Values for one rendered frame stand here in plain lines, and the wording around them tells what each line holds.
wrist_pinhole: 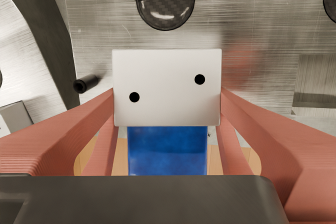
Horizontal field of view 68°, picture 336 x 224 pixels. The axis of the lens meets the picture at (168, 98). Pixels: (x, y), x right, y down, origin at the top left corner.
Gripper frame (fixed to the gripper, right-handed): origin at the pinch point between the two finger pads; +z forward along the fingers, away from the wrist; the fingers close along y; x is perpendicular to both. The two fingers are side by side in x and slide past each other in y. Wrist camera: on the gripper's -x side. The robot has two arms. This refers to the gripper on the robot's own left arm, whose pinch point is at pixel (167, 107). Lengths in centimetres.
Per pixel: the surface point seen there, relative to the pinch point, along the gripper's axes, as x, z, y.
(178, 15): -2.6, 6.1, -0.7
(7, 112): 6.7, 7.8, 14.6
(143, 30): -1.7, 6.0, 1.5
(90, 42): -0.7, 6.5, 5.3
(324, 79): 1.6, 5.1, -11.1
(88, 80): 1.3, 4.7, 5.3
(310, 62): 0.5, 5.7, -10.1
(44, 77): 4.3, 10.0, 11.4
